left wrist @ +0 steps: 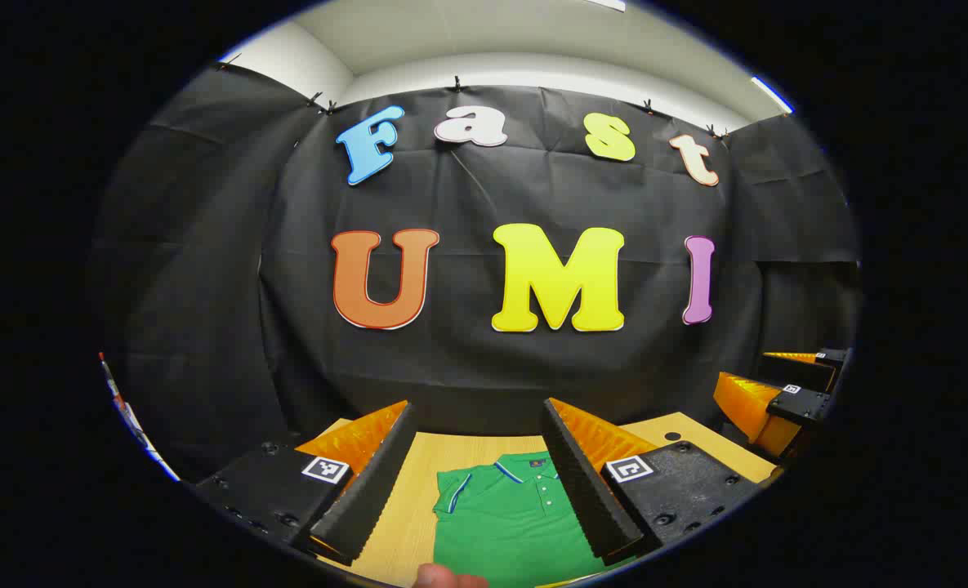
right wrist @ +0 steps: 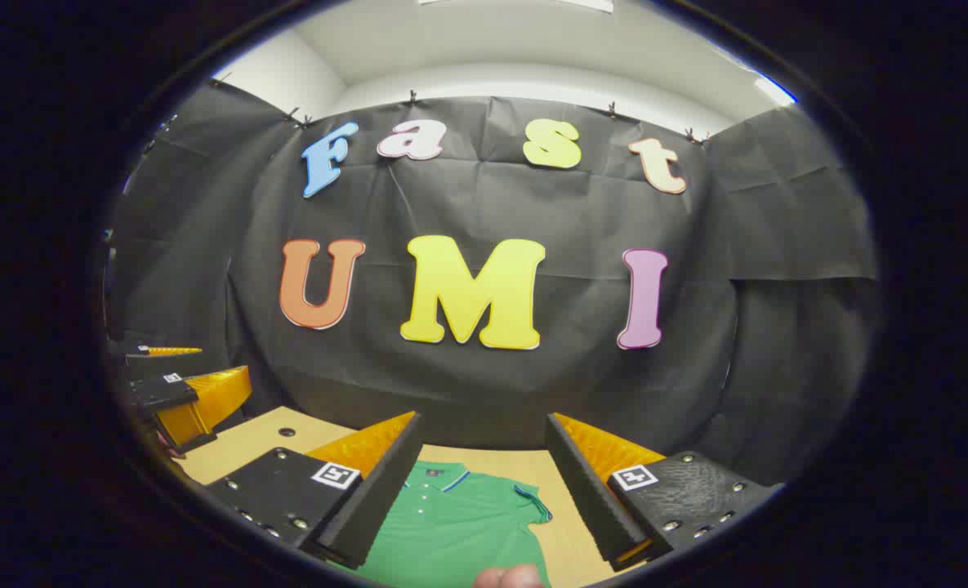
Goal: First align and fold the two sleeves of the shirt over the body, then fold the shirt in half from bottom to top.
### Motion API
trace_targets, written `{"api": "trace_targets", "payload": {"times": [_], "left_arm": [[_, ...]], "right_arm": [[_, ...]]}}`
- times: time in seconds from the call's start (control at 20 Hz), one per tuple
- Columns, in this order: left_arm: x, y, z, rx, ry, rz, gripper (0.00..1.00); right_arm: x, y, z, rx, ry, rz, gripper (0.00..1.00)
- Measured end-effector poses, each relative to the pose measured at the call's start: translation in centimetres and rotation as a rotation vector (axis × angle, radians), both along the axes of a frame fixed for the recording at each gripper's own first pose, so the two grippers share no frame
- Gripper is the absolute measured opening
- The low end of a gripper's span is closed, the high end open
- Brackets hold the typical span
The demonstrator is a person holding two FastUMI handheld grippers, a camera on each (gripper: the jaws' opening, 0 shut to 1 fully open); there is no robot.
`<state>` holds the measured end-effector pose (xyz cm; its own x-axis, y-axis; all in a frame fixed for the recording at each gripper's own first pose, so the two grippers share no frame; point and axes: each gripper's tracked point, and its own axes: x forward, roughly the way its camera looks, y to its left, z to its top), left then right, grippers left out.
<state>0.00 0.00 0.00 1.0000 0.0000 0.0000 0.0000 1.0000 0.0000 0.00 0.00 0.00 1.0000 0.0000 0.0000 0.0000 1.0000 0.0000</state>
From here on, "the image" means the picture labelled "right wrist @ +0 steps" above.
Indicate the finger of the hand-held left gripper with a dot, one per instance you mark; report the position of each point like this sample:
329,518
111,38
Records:
161,363
157,396

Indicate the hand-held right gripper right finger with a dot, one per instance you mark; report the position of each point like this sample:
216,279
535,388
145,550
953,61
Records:
590,498

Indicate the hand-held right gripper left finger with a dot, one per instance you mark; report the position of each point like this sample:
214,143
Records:
377,506

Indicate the green T-shirt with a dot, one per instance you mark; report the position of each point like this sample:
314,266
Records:
459,531

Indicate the black backdrop cloth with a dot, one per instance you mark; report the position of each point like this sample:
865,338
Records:
484,204

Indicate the ceiling light panel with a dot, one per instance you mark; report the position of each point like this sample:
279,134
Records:
773,90
533,4

